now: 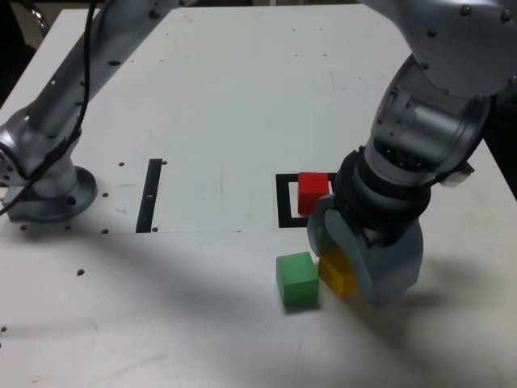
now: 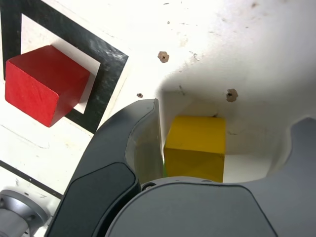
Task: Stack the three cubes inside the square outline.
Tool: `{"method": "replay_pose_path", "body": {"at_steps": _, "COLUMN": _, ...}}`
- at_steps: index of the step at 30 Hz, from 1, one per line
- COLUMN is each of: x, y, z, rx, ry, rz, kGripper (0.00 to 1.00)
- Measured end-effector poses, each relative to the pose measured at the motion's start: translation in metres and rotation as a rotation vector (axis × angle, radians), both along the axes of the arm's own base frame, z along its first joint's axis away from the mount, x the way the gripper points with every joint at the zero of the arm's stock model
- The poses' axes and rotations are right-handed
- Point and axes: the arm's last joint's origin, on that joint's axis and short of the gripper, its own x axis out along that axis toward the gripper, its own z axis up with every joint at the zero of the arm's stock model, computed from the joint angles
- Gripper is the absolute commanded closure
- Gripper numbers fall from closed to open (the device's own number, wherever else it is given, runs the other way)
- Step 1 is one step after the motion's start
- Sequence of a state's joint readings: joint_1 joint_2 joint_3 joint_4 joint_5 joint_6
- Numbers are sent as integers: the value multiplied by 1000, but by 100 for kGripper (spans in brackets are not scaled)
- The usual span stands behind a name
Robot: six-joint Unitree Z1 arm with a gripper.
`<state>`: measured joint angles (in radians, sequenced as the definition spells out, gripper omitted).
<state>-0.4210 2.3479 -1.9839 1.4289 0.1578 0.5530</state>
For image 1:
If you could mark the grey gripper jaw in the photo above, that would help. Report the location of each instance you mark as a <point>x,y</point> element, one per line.
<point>315,230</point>
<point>392,275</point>

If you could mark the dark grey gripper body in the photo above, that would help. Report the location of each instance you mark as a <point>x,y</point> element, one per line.
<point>381,237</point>

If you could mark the red cube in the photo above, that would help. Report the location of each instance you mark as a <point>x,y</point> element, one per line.
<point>309,190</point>

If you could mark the yellow cube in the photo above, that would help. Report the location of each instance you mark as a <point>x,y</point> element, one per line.
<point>337,271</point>

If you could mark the green cube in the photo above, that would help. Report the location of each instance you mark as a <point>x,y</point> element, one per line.
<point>297,279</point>

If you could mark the black tape square outline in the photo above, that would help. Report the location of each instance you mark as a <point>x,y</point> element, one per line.
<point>282,202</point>

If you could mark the black tape strip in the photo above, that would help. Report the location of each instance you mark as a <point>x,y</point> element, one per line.
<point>147,198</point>

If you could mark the chrome metal tube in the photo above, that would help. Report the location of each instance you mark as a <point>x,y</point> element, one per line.
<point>40,19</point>

